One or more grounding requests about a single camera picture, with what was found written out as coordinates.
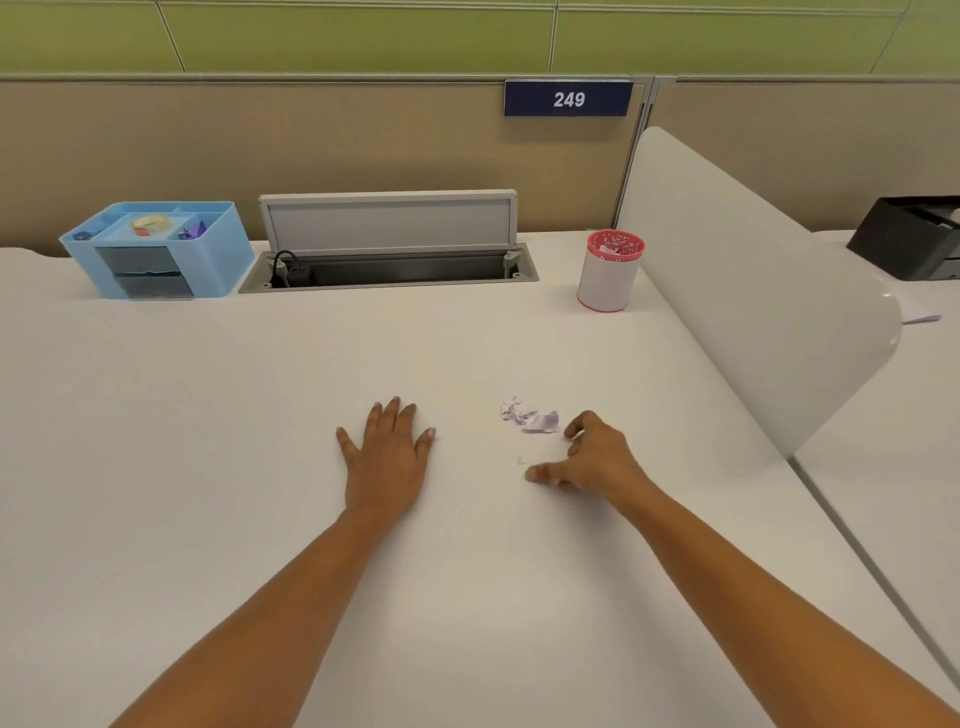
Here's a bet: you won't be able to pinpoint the person's left hand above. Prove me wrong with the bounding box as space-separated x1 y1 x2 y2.
335 396 438 523

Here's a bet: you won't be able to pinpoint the person's right hand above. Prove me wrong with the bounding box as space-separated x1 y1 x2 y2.
524 410 661 519

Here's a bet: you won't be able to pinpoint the heap of paper scraps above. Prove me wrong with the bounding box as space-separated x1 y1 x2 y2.
500 396 562 436

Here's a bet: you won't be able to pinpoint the pink and white cup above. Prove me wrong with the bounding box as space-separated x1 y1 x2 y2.
575 228 646 314

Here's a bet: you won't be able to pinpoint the blue desk organizer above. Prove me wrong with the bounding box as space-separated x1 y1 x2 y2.
59 200 256 301

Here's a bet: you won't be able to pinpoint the white printed paper sheets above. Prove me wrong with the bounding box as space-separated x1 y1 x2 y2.
896 292 943 325

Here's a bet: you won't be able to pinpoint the person's left forearm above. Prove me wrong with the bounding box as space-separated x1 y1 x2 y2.
108 506 406 728

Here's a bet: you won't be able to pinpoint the person's right forearm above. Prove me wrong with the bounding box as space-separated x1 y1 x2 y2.
618 483 960 728

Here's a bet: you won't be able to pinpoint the black desk organizer box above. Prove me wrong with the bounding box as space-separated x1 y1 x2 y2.
845 195 960 283

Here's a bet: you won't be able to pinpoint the white side divider panel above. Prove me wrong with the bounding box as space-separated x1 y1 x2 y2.
614 126 904 459

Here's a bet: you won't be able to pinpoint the beige partition panel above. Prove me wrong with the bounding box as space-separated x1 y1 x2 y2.
652 78 960 234
0 78 646 253

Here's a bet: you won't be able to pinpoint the blue number sign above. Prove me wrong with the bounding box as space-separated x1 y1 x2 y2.
503 79 635 118

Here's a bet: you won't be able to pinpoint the black cable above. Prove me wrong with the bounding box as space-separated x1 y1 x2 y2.
269 249 313 288

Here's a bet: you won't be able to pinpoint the grey cable tray lid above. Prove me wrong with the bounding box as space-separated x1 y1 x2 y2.
238 188 540 294

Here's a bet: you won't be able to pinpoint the grey partition post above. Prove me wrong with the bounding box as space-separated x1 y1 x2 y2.
611 74 676 234

